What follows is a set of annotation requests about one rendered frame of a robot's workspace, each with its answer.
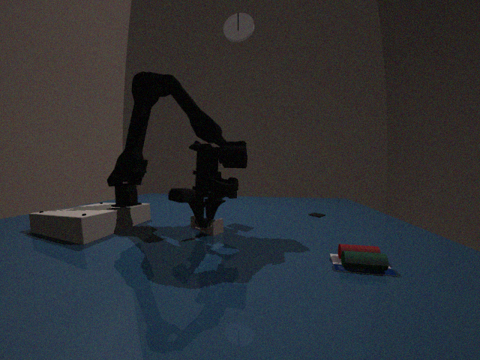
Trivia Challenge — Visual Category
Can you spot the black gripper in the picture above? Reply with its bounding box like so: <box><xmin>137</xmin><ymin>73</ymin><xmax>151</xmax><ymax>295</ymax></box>
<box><xmin>169</xmin><ymin>166</ymin><xmax>226</xmax><ymax>228</ymax></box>

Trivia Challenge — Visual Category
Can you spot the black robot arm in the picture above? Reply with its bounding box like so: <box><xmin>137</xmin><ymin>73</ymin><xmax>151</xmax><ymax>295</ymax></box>
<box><xmin>107</xmin><ymin>71</ymin><xmax>248</xmax><ymax>207</ymax></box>

